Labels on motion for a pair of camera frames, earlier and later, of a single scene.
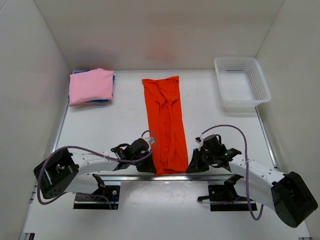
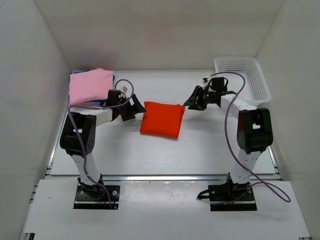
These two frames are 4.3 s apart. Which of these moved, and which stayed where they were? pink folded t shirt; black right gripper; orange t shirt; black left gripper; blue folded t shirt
Moved: black right gripper; black left gripper; orange t shirt
Stayed: blue folded t shirt; pink folded t shirt
